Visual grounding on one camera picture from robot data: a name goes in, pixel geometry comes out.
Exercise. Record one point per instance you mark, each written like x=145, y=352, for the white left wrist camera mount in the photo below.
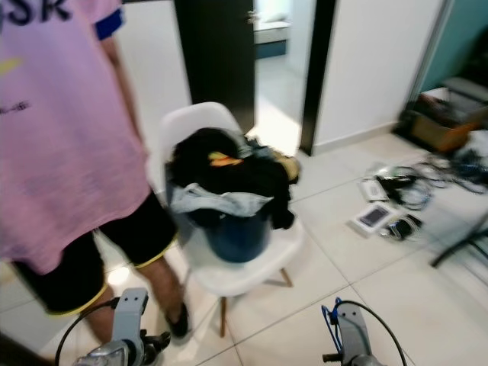
x=131, y=313

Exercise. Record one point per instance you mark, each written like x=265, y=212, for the grey-green garment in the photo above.
x=259, y=151

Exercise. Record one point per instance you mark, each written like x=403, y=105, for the garment with khaki waistband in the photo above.
x=290, y=166

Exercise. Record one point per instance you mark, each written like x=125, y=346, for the white mattress teal base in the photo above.
x=273, y=34

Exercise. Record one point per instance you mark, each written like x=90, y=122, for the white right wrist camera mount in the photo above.
x=354, y=332

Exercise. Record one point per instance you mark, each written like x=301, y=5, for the white shell chair wooden legs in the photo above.
x=236, y=278

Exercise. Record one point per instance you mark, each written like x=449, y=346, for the black handheld device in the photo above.
x=393, y=185

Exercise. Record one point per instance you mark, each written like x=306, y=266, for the black shirt colourful print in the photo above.
x=229, y=179

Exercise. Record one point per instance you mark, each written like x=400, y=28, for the black door frame post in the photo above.
x=318, y=76

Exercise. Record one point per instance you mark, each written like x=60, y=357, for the white crumpled cloth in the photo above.
x=474, y=149

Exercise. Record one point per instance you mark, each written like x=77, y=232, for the white adapter box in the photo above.
x=374, y=191

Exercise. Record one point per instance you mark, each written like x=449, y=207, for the dark blue bucket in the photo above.
x=232, y=238

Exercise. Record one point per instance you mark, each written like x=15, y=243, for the black door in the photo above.
x=213, y=61

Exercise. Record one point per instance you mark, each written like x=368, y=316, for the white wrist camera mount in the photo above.
x=131, y=313
x=354, y=332

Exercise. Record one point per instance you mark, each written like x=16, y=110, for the person in pink shirt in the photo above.
x=61, y=137

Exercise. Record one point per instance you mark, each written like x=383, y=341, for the black pouch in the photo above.
x=404, y=227

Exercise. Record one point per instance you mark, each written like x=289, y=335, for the light grey garment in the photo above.
x=221, y=200

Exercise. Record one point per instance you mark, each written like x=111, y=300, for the brown cardboard box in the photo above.
x=438, y=137

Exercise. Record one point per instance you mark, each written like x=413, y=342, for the white game console box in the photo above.
x=374, y=217

